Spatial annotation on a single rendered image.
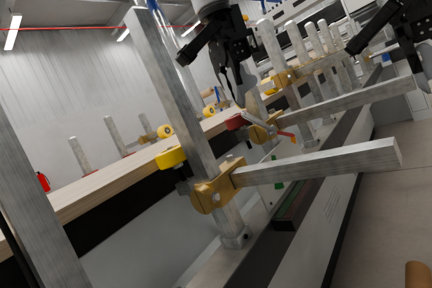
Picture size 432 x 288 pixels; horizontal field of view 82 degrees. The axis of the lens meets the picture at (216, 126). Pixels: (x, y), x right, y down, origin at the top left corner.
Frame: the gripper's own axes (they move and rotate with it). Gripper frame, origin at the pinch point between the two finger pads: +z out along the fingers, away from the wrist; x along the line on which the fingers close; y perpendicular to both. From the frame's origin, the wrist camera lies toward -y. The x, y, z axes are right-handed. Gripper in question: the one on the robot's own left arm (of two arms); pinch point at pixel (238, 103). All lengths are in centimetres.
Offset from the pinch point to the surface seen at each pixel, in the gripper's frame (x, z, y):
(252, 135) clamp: 7.0, 9.5, 4.6
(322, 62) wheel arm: 10.6, -1.2, 38.7
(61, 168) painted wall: 712, 30, -165
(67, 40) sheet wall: 804, -314, -28
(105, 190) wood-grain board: 6.3, 6.3, -30.8
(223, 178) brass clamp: -5.4, 11.3, -11.2
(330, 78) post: 41, 9, 74
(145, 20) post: -3.4, -19.7, -13.4
